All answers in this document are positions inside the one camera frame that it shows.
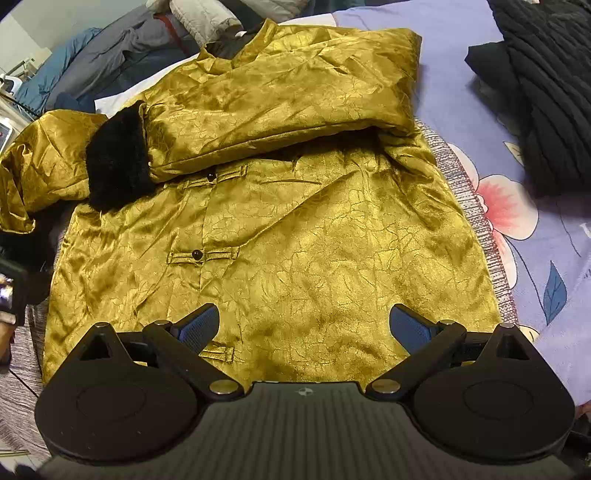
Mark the grey garment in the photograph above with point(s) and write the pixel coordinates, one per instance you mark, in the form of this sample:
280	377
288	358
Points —
120	50

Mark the mauve striped blanket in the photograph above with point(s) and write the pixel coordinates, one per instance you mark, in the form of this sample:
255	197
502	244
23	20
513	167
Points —
466	194

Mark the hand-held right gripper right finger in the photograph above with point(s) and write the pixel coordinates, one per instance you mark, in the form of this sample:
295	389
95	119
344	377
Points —
408	328

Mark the white appliance with knobs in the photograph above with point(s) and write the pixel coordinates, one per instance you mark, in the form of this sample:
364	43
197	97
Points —
10	124

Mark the black knitted garment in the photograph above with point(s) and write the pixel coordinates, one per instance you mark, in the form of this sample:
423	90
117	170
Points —
545	83

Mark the grey quilted comforter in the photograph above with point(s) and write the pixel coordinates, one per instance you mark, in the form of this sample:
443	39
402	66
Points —
203	18

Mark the golden satin padded jacket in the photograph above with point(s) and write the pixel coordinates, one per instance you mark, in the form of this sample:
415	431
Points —
300	221

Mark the lavender floral bed sheet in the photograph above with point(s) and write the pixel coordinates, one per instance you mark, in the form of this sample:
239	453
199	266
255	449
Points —
461	83

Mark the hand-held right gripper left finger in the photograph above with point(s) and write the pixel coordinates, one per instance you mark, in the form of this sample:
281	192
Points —
198	325

